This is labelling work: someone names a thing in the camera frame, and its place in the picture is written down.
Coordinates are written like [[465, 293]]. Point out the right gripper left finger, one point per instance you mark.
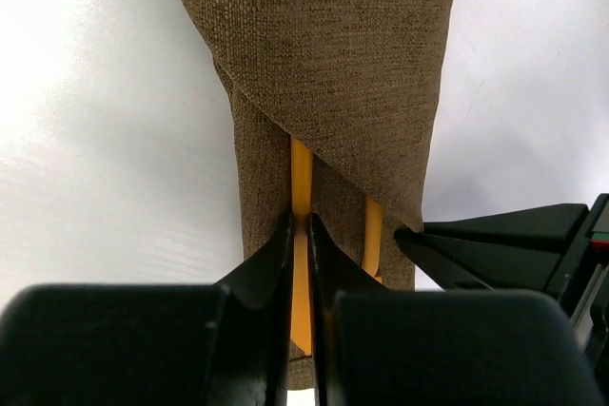
[[224, 343]]

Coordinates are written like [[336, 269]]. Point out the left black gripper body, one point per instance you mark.
[[580, 284]]

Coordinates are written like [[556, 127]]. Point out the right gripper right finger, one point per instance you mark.
[[375, 346]]

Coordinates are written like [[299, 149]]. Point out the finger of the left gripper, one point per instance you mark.
[[494, 264], [555, 222]]

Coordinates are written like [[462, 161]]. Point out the orange plastic fork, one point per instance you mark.
[[372, 240]]

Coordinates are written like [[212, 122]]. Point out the orange plastic knife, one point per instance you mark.
[[301, 180]]

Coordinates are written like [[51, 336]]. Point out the brown cloth napkin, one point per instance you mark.
[[355, 81]]

